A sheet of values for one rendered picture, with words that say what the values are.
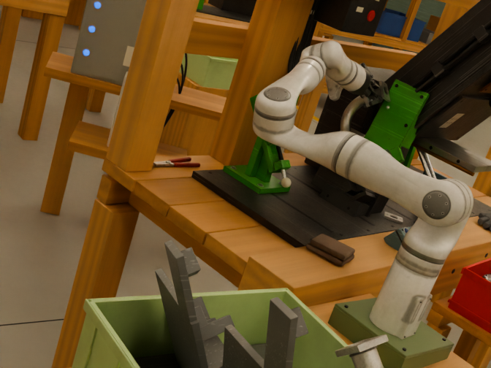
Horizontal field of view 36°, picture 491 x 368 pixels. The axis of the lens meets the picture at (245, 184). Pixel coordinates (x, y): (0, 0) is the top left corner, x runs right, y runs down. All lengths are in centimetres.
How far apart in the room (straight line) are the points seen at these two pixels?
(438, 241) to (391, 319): 18
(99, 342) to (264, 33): 120
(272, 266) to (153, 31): 65
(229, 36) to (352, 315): 93
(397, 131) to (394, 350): 81
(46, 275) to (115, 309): 197
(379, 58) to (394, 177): 129
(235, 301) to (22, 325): 160
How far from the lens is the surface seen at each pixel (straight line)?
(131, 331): 129
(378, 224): 215
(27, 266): 325
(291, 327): 94
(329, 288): 172
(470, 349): 239
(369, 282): 186
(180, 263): 104
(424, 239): 154
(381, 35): 791
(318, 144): 159
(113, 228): 205
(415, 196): 150
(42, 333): 286
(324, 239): 182
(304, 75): 177
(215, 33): 212
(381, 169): 153
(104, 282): 214
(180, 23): 190
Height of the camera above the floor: 158
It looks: 19 degrees down
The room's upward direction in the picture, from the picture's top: 18 degrees clockwise
